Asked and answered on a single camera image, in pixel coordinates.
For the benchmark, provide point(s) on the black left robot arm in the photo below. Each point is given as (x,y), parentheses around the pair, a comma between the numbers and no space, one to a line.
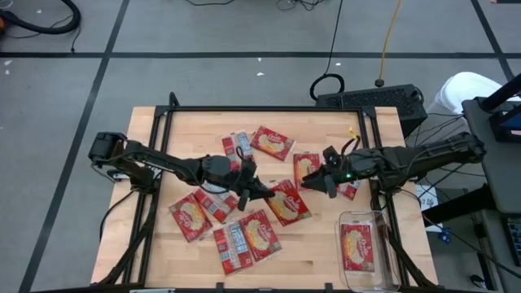
(163,158)

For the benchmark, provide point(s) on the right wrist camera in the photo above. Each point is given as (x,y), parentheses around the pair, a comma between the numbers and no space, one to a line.
(331,156)

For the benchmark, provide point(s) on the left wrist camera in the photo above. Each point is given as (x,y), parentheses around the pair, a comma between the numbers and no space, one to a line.
(249,167)

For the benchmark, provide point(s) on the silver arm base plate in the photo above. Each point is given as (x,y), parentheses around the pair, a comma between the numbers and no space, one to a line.
(116,176)

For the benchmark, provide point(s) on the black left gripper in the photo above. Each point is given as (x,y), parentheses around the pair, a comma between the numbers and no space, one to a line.
(244,182)

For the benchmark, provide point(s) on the black desk support bar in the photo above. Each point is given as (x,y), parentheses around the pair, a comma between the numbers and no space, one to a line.
(460,205)

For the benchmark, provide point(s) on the white rounded object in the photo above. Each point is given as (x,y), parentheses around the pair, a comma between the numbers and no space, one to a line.
(464,89)

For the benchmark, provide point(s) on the black table clamp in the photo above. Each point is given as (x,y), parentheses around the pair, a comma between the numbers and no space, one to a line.
(329,288)
(220,288)

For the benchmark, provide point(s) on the white paper sheet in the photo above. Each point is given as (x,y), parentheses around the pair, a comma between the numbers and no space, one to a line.
(427,201)

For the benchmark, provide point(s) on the black keyboard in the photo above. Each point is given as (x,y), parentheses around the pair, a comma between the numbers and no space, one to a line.
(516,240)

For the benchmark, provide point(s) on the clear plastic bin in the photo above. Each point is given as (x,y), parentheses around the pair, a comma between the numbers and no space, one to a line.
(366,282)

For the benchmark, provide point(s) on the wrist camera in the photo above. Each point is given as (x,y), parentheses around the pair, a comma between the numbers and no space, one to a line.
(249,167)
(331,156)

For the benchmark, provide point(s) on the red Orville popcorn bag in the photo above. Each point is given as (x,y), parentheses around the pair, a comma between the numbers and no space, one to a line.
(190,217)
(357,247)
(305,167)
(260,236)
(349,191)
(289,205)
(233,144)
(272,143)
(232,249)
(215,205)

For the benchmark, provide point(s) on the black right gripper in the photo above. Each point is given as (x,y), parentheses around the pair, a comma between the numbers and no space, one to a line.
(346,175)

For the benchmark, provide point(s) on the silver aluminium bracket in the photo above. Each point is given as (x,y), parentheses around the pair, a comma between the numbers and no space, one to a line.
(152,291)

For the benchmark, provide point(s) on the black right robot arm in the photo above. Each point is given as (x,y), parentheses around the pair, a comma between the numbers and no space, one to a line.
(427,156)

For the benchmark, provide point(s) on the blue clamp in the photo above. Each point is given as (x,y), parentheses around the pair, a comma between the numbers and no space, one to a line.
(446,236)

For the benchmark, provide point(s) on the black round pole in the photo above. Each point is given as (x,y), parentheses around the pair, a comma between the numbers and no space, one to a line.
(502,93)

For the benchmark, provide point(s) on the grey side desk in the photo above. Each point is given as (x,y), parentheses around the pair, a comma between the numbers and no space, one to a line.
(504,175)

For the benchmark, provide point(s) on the black metal table frame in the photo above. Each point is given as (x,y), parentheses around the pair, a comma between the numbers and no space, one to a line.
(264,108)

